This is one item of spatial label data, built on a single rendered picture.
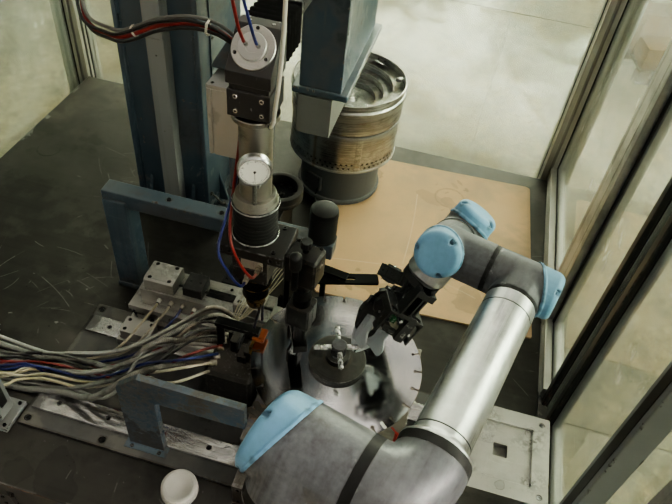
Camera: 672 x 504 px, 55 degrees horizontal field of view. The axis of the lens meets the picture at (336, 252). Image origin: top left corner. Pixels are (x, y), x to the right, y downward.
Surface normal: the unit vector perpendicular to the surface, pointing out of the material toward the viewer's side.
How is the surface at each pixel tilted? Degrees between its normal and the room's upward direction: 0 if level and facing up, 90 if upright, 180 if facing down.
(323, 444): 11
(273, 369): 0
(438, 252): 63
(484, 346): 6
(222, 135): 90
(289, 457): 41
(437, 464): 16
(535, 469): 0
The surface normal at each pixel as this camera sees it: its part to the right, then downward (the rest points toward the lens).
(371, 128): 0.39, 0.68
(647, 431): -0.26, 0.67
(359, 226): 0.09, -0.70
